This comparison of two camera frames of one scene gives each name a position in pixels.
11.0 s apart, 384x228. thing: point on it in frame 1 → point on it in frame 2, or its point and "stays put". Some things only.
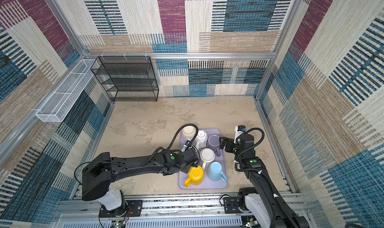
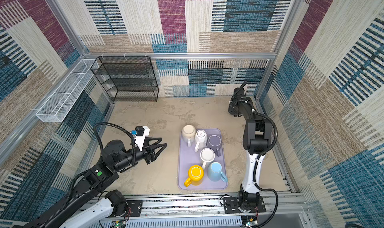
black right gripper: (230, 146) → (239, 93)
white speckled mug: (188, 132) stays put
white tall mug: (201, 140) stays put
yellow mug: (195, 176) stays put
